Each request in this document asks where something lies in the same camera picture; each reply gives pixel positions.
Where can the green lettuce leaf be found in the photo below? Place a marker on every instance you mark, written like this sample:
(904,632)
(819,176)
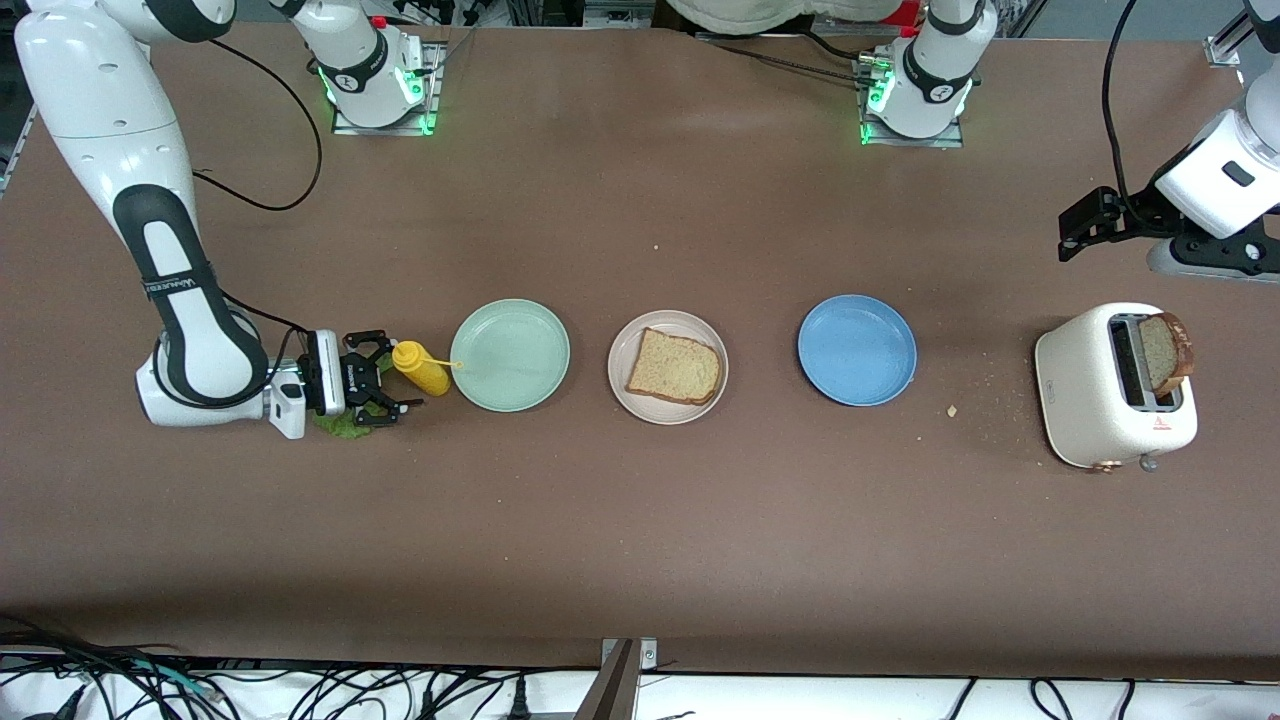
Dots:
(335,428)

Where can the red box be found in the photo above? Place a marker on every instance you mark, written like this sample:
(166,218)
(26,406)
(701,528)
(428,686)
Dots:
(908,12)

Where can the metal table edge bracket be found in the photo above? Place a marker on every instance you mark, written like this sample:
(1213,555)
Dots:
(625,690)

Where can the mint green plate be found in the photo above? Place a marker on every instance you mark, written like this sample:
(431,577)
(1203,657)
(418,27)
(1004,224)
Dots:
(510,355)

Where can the blue plate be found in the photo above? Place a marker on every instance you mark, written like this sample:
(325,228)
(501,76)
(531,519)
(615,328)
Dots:
(857,350)

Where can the white toaster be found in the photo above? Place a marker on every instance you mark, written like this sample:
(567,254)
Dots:
(1085,400)

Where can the light crust bread slice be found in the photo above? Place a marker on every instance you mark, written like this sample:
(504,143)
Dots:
(675,367)

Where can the dark crust bread slice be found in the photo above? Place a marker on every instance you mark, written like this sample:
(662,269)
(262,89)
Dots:
(1165,352)

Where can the aluminium table rail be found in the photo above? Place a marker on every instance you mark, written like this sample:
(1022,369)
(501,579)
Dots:
(15,150)

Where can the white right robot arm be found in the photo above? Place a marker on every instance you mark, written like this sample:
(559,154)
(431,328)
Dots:
(100,110)

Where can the aluminium corner profile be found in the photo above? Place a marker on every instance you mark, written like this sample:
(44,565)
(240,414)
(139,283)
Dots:
(1225,45)

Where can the black power plug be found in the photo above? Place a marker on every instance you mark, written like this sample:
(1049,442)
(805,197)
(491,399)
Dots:
(519,705)

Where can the person in beige clothing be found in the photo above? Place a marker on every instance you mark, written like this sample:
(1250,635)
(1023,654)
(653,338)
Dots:
(760,10)

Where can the beige plate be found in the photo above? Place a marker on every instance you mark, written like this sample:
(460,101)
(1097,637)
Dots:
(668,414)

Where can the aluminium frame bar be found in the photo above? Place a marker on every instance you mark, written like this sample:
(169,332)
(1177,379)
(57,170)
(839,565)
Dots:
(620,12)

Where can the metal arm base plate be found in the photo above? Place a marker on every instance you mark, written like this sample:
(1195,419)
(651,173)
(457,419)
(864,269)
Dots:
(433,90)
(940,143)

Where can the yellow mustard bottle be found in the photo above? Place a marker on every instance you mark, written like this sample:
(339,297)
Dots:
(425,372)

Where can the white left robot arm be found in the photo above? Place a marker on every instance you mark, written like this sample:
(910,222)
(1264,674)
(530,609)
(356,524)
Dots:
(935,70)

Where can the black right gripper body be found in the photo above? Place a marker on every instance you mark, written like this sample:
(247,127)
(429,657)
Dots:
(355,379)

